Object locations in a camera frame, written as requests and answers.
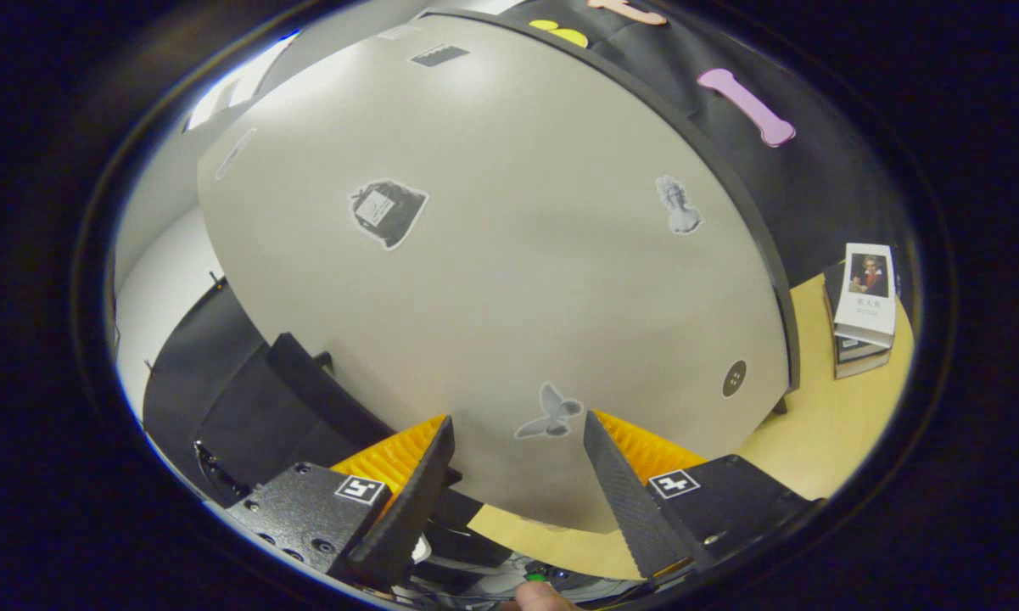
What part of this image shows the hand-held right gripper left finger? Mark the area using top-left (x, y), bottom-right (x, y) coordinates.
top-left (223, 415), bottom-right (457, 591)

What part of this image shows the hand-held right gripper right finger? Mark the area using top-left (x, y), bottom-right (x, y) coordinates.
top-left (583, 410), bottom-right (818, 582)

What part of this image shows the black cabinet door handle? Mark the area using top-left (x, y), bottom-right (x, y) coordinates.
top-left (267, 331), bottom-right (400, 451)

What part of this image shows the grey book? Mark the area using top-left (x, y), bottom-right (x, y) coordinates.
top-left (822, 263), bottom-right (894, 380)
top-left (835, 334), bottom-right (893, 362)

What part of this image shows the black backdrop cloth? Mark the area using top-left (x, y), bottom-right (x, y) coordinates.
top-left (143, 0), bottom-right (913, 510)

